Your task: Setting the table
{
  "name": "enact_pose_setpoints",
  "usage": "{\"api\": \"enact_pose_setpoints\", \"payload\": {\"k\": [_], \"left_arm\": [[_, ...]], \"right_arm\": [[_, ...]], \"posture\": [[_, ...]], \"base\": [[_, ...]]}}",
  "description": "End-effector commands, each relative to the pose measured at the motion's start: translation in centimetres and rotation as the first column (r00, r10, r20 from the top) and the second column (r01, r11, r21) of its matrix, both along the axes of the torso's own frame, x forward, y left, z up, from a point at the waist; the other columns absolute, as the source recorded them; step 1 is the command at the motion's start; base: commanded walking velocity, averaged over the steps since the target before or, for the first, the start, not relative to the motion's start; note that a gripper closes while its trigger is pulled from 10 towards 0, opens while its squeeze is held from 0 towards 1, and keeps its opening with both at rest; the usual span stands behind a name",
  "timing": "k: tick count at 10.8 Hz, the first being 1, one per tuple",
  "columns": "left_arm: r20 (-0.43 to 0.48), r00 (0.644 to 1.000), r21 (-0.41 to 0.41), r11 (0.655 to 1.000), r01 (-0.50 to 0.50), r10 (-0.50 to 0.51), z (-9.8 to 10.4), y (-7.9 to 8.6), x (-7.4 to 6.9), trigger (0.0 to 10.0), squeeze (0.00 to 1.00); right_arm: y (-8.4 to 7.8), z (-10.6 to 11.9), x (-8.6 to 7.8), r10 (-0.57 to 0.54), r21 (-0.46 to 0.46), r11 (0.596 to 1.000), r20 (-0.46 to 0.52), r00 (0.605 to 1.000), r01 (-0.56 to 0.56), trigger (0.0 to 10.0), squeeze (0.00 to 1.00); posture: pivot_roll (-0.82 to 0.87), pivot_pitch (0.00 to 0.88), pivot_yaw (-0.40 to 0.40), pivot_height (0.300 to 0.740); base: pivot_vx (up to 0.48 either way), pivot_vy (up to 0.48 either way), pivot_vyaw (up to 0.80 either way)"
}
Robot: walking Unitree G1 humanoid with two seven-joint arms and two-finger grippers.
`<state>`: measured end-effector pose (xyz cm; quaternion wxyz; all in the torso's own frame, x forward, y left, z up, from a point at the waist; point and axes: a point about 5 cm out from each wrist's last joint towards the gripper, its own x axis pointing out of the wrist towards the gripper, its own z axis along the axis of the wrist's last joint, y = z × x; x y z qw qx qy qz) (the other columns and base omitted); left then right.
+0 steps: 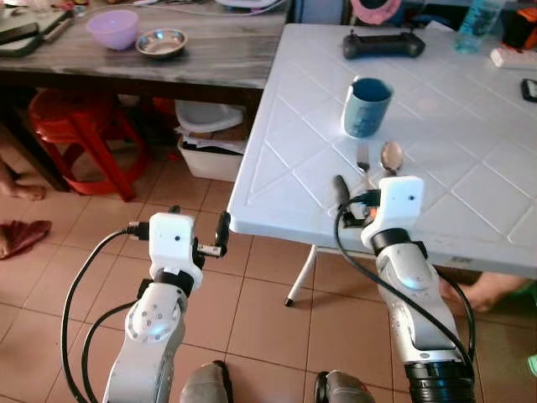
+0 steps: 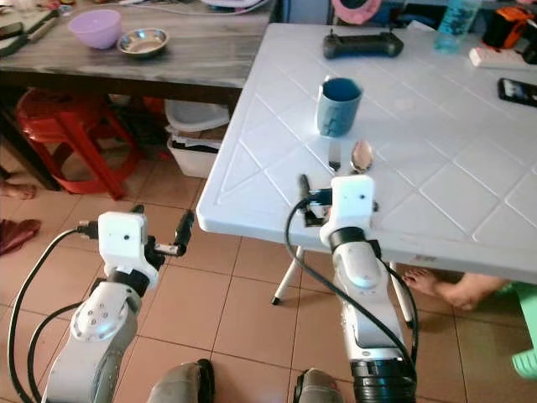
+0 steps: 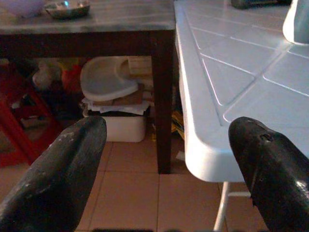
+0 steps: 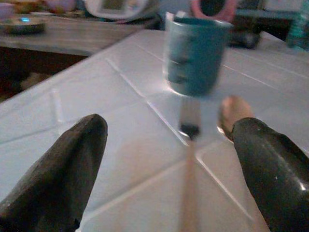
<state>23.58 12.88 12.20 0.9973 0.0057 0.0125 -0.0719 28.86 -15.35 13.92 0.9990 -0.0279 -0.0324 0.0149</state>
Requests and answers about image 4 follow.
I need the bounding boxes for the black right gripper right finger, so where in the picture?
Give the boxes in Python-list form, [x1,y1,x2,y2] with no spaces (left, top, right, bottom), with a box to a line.
[231,117,309,232]

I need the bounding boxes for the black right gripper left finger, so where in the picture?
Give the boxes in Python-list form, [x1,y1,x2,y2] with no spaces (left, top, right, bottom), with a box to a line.
[0,113,109,232]

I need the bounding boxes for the white plastic tablecloth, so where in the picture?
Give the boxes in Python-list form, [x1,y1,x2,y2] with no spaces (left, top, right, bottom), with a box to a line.
[0,29,309,232]

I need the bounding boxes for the teal ceramic mug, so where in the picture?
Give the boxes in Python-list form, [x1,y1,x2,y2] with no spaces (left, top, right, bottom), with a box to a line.
[164,11,234,97]

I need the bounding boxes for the grey wooden bench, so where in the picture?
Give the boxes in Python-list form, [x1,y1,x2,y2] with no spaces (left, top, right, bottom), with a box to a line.
[0,12,160,58]

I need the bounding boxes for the teal patterned bottle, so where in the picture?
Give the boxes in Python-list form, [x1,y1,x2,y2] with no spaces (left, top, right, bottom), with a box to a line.
[286,0,309,50]

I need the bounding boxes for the round dark tray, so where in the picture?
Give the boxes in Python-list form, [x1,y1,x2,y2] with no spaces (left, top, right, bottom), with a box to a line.
[0,14,46,34]

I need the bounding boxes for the white electronic device with screen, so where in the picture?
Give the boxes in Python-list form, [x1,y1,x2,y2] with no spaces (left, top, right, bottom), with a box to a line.
[83,0,150,19]

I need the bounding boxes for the fork with wooden handle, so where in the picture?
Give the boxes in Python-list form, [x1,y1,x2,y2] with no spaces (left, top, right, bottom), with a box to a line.
[178,98,202,232]

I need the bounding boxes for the pink ring-shaped object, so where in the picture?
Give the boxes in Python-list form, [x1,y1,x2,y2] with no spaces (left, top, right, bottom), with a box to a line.
[190,0,237,22]

